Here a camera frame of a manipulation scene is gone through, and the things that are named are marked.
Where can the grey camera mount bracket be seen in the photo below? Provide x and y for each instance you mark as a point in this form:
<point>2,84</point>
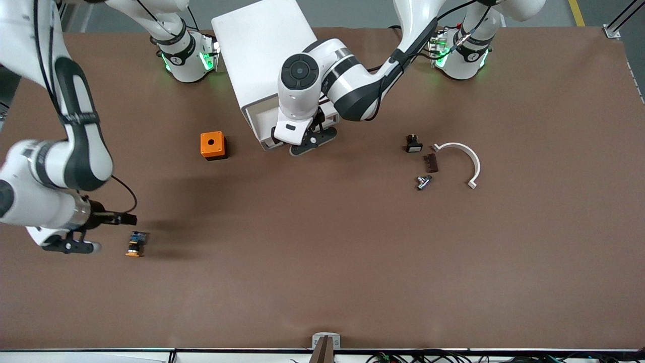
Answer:
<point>326,348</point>

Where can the aluminium frame post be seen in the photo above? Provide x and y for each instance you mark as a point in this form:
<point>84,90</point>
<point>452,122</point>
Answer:
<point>613,33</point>

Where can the orange black button box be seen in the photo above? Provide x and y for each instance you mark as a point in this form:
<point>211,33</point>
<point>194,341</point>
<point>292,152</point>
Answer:
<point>211,143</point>

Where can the metal connector bracket green light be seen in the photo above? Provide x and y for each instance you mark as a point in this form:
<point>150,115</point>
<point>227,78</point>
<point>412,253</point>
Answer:
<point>209,60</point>
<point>439,55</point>

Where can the white drawer cabinet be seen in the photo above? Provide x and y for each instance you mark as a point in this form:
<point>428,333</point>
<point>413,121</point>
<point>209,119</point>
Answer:
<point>252,45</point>

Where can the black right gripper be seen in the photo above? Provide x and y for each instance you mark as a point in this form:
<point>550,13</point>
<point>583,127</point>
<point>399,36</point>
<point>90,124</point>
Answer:
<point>99,218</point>

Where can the white curved plastic bracket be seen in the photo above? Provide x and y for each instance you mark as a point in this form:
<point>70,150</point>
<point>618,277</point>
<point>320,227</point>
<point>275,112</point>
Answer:
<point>456,145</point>

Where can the dark brown terminal block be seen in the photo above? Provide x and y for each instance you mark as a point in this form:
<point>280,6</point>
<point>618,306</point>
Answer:
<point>433,163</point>

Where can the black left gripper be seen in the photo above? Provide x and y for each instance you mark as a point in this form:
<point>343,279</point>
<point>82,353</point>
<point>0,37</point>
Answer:
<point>319,118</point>

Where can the silver metal connector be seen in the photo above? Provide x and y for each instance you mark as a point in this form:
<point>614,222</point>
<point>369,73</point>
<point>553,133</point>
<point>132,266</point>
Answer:
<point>423,182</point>

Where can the black white push button switch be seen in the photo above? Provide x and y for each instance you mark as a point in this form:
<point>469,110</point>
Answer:
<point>414,146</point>

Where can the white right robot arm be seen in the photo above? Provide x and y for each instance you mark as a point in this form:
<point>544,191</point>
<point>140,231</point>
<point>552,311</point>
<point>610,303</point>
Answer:
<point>30,201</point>

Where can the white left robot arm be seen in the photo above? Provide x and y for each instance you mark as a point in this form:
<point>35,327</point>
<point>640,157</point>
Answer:
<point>352,80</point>

